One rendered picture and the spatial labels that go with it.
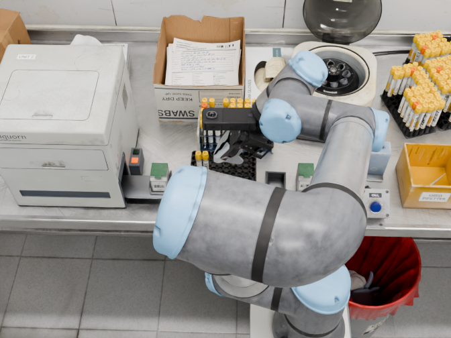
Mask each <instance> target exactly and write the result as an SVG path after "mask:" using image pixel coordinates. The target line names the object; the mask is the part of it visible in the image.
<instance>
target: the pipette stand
mask: <svg viewBox="0 0 451 338"><path fill-rule="evenodd" d="M390 157H391V143H390V142H384V144H383V148H382V150H381V151H379V152H371V154H370V162H369V165H368V172H367V177H366V180H369V181H377V182H383V174H384V172H385V169H386V167H387V164H388V162H389V158H390Z"/></svg>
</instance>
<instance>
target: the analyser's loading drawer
mask: <svg viewBox="0 0 451 338"><path fill-rule="evenodd" d="M120 183H121V187H122V190H123V195H124V198H140V199H161V198H162V196H163V194H164V193H163V192H152V187H151V183H150V176H144V175H122V178H121V182H120Z"/></svg>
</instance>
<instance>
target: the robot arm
mask: <svg viewBox="0 0 451 338"><path fill-rule="evenodd" d="M327 76H328V69H327V67H326V65H325V63H324V62H323V60H322V59H321V58H320V57H319V56H317V55H316V54H314V53H313V52H310V51H307V50H302V51H300V52H298V53H297V54H296V55H295V56H294V57H293V58H292V59H290V60H289V61H288V63H287V64H286V65H285V67H284V68H283V69H282V70H281V71H280V72H279V73H278V74H277V75H276V76H275V77H274V79H273V80H272V81H271V82H270V83H269V84H268V86H267V87H266V88H265V89H264V90H263V91H262V92H261V93H260V94H259V95H258V97H257V99H256V100H255V102H253V104H252V108H204V109H203V110H202V128H203V130H205V131H224V133H223V135H222V136H221V139H220V141H219V143H218V145H217V147H216V149H215V151H214V154H213V155H214V157H213V161H214V162H216V163H222V162H228V163H232V164H241V163H242V162H243V161H244V160H243V159H242V158H241V157H240V156H239V155H240V154H241V153H242V151H243V150H245V151H247V152H250V153H251V154H253V155H252V156H253V157H255V158H258V159H262V158H263V157H264V156H265V155H266V154H267V153H268V152H270V151H271V150H272V149H273V148H274V142H275V143H278V144H283V143H289V142H292V141H293V140H294V139H295V138H296V137H297V136H298V135H300V136H304V137H309V138H313V139H318V140H322V141H325V144H324V147H323V150H322V152H321V155H320V157H319V160H318V163H317V166H316V168H315V171H314V173H313V176H312V179H311V182H310V184H309V186H307V187H306V188H304V189H303V190H302V191H301V192H297V191H293V190H288V189H285V188H280V187H277V186H272V185H269V184H264V183H261V182H256V181H253V180H248V179H245V178H240V177H237V176H232V175H229V174H224V173H221V172H216V171H212V170H208V169H206V167H204V166H201V167H196V166H190V165H183V166H180V167H178V168H177V169H176V170H175V172H174V173H173V174H172V176H171V177H170V180H169V181H168V184H167V186H166V189H165V191H164V194H163V196H162V200H161V202H160V206H159V208H158V213H157V216H156V221H155V225H154V232H153V245H154V249H155V250H156V251H157V252H158V253H160V254H163V255H166V256H168V258H170V259H175V258H176V259H179V260H183V261H186V262H189V263H192V264H193V265H194V266H196V267H197V268H199V269H200V270H202V271H204V272H205V276H206V278H205V283H206V285H207V287H208V289H210V291H212V292H214V293H216V294H218V295H220V296H224V297H230V298H234V299H236V300H241V301H243V302H247V303H250V304H254V305H256V306H261V307H263V308H267V309H270V310H272V311H275V312H274V316H273V320H272V333H273V336H274V338H344V336H345V322H344V318H343V316H342V315H343V312H344V309H345V306H346V305H347V303H348V301H349V298H350V287H351V279H350V274H349V271H348V269H347V267H346V266H345V263H346V262H347V261H348V260H349V259H350V258H351V257H352V256H353V255H354V254H355V253H356V251H357V249H358V248H359V247H360V244H361V243H362V240H363V238H364V234H365V231H366V224H367V219H368V217H367V210H366V206H365V204H364V202H363V200H362V199H363V195H364V187H365V184H366V177H367V172H368V165H369V162H370V154H371V152H379V151H381V150H382V148H383V144H384V141H385V137H386V134H387V129H388V126H389V114H388V113H387V112H385V111H380V110H377V109H373V108H372V107H363V106H360V105H354V104H350V103H344V102H341V101H335V100H331V99H325V98H321V97H316V96H313V93H314V92H315V90H316V89H317V88H318V87H320V86H321V84H322V83H323V82H324V80H325V79H326V78H327ZM267 140H268V141H269V142H270V143H271V144H268V143H267ZM263 148H265V149H267V151H266V152H265V153H264V154H263V155H260V154H257V153H258V152H260V153H262V152H263Z"/></svg>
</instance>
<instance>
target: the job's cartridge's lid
mask: <svg viewBox="0 0 451 338"><path fill-rule="evenodd" d="M167 167H168V163H152V166H151V171H150V175H151V176H154V178H161V176H166V173H167Z"/></svg>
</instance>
